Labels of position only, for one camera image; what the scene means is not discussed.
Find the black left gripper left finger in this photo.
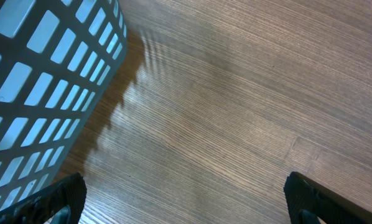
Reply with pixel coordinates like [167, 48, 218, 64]
[0, 172, 87, 224]

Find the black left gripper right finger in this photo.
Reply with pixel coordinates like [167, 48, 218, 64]
[284, 172, 372, 224]

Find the grey plastic shopping basket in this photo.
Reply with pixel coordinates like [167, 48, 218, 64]
[0, 0, 127, 211]

